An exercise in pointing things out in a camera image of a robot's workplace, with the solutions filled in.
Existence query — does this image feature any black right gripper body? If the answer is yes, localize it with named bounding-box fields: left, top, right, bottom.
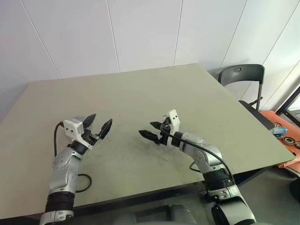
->
left=155, top=118, right=172, bottom=145

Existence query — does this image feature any grey folding chair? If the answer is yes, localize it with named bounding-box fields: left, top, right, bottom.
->
left=217, top=64, right=277, bottom=131

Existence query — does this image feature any orange tray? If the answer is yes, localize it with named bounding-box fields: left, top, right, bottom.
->
left=260, top=110, right=300, bottom=169

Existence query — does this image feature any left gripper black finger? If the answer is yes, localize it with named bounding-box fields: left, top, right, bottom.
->
left=83, top=113, right=97, bottom=129
left=98, top=118, right=113, bottom=141

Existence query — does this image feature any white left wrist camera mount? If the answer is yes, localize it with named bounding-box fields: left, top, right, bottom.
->
left=62, top=115, right=93, bottom=150

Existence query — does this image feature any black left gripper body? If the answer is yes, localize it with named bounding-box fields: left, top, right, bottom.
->
left=82, top=130, right=101, bottom=147

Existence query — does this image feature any grey rounded robot torso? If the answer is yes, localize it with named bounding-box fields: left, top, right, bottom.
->
left=112, top=203, right=197, bottom=225

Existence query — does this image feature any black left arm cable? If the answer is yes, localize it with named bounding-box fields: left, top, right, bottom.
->
left=53, top=120, right=93, bottom=193

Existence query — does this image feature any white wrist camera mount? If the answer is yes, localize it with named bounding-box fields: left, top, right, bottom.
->
left=62, top=115, right=93, bottom=150
left=162, top=109, right=181, bottom=146

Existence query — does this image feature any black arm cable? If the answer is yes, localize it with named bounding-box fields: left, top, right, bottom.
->
left=53, top=120, right=93, bottom=193
left=160, top=123, right=235, bottom=182

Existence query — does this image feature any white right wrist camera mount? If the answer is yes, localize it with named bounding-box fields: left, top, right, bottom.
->
left=162, top=109, right=181, bottom=146

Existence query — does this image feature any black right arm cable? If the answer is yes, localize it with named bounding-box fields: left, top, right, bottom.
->
left=160, top=123, right=235, bottom=182

